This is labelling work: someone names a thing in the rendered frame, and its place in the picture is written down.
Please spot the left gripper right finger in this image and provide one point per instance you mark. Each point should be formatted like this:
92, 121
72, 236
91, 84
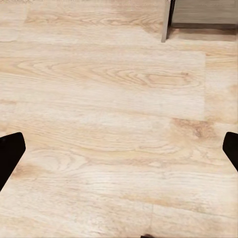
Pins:
230, 147

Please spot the dishwasher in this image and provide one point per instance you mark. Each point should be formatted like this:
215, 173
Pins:
205, 14

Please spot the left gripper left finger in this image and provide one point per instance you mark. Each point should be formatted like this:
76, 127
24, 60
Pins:
12, 147

